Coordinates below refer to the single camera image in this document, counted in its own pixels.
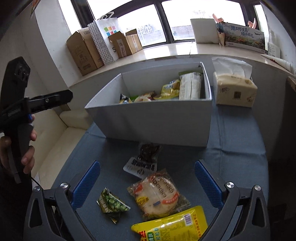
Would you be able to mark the person's left hand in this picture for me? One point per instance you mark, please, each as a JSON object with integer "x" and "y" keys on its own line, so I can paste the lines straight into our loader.
{"x": 27, "y": 160}

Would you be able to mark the tall white green snack bag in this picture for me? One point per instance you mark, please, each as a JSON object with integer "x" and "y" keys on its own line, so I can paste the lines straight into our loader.
{"x": 190, "y": 86}

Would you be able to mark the white storage box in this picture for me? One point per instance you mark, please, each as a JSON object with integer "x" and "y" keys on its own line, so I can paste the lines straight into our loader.
{"x": 170, "y": 122}

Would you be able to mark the clear dark dried fruit packet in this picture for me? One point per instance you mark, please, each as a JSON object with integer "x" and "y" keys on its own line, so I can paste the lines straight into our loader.
{"x": 145, "y": 163}

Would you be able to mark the open brown cardboard box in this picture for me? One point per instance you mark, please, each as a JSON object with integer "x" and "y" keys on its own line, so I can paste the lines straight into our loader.
{"x": 126, "y": 45}

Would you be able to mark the white board on sill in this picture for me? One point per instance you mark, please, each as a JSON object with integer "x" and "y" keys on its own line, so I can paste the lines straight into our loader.
{"x": 205, "y": 31}

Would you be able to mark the yellow snack pouch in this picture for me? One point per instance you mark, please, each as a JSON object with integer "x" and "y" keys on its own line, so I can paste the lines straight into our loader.
{"x": 188, "y": 225}

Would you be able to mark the printed landscape gift box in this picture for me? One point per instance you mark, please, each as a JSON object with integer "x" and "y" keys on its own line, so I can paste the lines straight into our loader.
{"x": 244, "y": 37}

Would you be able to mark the black yellow snack packet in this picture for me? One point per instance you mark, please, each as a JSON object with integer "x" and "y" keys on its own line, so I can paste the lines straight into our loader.
{"x": 124, "y": 99}

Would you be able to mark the round rice cracker packet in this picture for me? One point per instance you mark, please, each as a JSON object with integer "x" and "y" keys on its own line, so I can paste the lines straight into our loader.
{"x": 157, "y": 196}

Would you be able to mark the yellow blue snack packet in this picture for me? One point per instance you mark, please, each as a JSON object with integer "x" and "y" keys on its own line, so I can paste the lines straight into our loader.
{"x": 170, "y": 90}

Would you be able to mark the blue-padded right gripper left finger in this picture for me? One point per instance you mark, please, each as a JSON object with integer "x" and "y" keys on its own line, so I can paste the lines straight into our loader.
{"x": 51, "y": 213}

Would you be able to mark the green pea snack packet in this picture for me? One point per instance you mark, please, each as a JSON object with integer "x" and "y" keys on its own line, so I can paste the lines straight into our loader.
{"x": 111, "y": 205}

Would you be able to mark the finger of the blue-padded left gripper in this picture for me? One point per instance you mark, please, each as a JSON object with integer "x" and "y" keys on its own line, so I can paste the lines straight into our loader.
{"x": 49, "y": 101}

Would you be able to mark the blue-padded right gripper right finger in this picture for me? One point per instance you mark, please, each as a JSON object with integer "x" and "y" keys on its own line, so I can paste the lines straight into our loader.
{"x": 242, "y": 209}

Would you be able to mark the beige tissue pack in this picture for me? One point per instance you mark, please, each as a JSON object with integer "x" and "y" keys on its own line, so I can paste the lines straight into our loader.
{"x": 232, "y": 82}

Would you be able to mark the beige corn cake snack packet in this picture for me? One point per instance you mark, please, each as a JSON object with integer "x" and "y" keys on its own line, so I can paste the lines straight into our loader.
{"x": 149, "y": 96}

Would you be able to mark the white polka dot paper bag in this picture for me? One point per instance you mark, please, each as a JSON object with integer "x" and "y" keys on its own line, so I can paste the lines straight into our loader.
{"x": 100, "y": 30}

